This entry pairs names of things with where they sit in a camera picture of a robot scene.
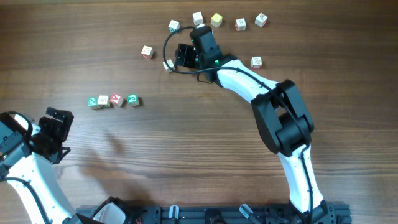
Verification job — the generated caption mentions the wooden block red stripes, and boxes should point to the wooden block red stripes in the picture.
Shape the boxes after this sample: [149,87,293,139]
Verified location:
[162,59,175,73]

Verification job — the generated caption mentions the green N block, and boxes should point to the green N block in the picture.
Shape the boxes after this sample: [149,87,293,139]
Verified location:
[88,96,101,110]

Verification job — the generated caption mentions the plain wooden block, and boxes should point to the plain wooden block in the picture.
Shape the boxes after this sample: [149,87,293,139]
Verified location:
[98,95,111,108]

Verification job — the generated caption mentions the red A block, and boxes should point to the red A block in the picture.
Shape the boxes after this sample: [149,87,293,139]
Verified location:
[109,93,124,107]

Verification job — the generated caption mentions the green picture block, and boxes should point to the green picture block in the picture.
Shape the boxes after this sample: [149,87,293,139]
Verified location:
[127,94,140,106]

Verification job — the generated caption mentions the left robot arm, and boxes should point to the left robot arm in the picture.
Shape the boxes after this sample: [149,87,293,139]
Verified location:
[1,107,128,223]

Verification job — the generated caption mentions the yellow wooden block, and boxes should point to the yellow wooden block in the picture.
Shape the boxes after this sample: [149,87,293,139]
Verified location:
[211,13,223,27]

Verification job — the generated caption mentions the white wooden block top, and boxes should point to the white wooden block top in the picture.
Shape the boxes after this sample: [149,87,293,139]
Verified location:
[192,12,203,26]

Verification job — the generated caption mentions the wooden block teal side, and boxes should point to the wooden block teal side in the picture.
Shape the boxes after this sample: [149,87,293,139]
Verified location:
[168,20,180,33]

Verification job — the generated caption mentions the wooden block red picture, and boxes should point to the wooden block red picture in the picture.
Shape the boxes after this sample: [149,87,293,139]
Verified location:
[235,18,246,32]

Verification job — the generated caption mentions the wooden block red bottom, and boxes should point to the wooden block red bottom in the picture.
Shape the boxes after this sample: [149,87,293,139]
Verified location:
[251,57,262,69]

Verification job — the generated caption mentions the wooden block red left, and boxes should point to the wooden block red left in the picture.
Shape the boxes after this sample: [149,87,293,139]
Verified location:
[141,45,154,59]

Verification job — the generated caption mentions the wooden block far right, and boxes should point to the wooden block far right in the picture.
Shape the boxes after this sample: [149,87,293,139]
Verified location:
[255,13,268,27]

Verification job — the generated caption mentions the right camera cable black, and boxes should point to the right camera cable black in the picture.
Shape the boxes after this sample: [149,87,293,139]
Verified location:
[162,26,313,224]

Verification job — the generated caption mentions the camera cable black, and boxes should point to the camera cable black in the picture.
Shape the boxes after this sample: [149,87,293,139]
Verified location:
[162,26,313,224]
[1,177,52,224]

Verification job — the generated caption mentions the left camera cable black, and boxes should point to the left camera cable black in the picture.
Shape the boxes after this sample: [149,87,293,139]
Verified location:
[1,177,52,224]

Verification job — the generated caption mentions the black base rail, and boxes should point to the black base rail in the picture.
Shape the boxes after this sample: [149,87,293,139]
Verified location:
[76,203,353,224]

